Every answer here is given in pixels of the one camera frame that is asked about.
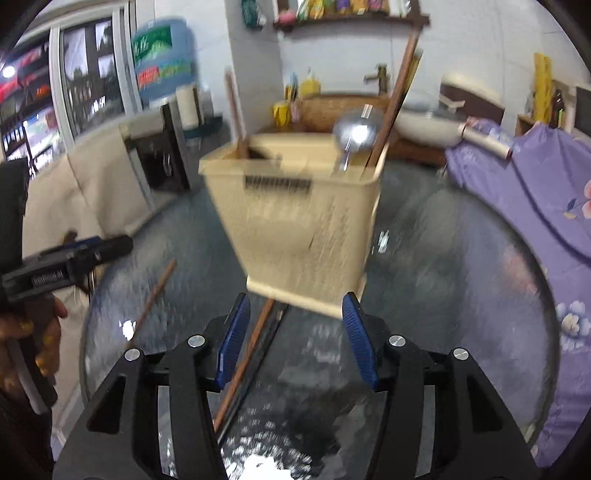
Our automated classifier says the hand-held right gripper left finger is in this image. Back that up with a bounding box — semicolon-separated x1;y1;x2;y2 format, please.
52;292;252;480

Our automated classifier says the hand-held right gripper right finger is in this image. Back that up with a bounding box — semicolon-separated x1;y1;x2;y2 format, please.
342;291;541;480

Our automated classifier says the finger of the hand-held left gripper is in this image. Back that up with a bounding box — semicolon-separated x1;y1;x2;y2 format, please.
41;235;103;259
69;234;134;271

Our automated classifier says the beige perforated utensil holder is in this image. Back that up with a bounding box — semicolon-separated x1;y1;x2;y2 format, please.
198;131;387;320

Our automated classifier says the steel spoon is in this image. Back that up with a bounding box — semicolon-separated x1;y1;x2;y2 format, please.
331;104;385;175

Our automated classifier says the person's left hand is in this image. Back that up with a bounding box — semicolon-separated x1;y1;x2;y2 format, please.
0;295;68;403

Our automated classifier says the beige cloth cover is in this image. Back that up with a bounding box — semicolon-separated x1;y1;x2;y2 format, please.
22;113;209;418

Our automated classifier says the white paper cup dispenser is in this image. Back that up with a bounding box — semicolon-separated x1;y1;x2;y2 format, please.
174;82;216;138

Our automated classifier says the sliding glass window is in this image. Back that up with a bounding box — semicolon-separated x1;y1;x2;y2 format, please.
0;6;145;164

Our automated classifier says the white cooking pot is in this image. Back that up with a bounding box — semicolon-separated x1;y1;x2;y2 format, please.
393;105;468;149

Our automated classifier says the purple floral cloth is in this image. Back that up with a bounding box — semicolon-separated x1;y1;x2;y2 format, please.
442;117;591;468

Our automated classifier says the white lint roller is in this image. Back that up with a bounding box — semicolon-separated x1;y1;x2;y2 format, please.
459;122;515;162

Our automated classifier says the yellow soap bottle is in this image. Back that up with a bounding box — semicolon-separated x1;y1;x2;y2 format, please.
298;68;322;99

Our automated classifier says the bronze faucet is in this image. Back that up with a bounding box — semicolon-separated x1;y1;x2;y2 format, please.
362;63;389;96

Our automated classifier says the brown and white rice cooker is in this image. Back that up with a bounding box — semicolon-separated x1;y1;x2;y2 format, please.
438;71;507;124

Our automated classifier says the brown glass bottle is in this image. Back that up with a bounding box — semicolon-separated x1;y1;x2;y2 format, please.
551;87;567;128

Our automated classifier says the yellow wrap roll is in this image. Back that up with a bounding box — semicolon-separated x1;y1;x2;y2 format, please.
533;52;555;124

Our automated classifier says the wooden framed mirror shelf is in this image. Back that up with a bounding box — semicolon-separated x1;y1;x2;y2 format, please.
272;0;431;34

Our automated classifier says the green wall holder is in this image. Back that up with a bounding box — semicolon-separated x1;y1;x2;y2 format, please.
239;0;268;29

